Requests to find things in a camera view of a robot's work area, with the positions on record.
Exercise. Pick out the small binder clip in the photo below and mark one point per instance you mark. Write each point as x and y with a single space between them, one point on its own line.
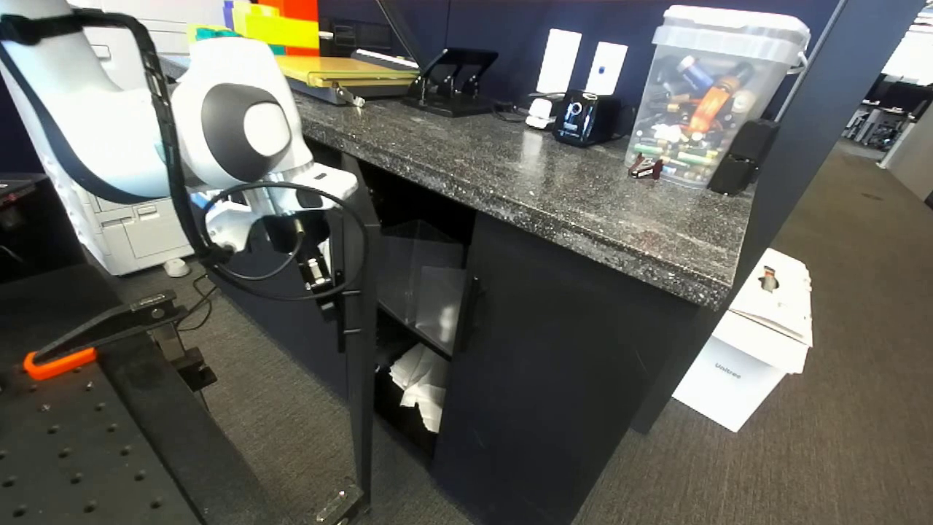
646 166

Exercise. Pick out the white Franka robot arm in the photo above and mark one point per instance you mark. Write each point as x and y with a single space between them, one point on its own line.
98 118

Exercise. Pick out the crumpled white bag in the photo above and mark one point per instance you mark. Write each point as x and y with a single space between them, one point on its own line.
424 384

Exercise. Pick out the small white wall plate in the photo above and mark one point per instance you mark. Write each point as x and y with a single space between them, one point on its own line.
606 64

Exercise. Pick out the black rectangular device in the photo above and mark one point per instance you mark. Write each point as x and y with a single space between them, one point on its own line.
742 156

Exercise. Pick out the speckled granite countertop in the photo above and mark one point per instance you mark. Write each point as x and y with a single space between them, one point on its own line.
544 184

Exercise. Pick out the black perforated mounting board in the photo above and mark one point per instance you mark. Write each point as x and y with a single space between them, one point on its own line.
89 446

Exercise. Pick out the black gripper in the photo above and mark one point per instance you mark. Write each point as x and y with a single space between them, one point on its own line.
292 238

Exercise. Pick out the white cardboard box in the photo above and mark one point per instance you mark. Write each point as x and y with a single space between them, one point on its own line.
752 340

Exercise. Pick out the large white wall plate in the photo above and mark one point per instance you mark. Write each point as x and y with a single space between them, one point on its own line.
558 58

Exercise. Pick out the small white object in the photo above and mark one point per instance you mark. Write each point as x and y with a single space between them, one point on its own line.
357 101

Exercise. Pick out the colourful stacked paper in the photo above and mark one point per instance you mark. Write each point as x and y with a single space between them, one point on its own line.
280 20

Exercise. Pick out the clear plastic tub with lid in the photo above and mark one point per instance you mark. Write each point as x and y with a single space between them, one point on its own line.
716 98

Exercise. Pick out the wooden paper cutter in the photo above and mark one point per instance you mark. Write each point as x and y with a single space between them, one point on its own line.
345 73

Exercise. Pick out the black hole punch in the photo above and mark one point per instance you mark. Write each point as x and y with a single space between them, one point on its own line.
453 83

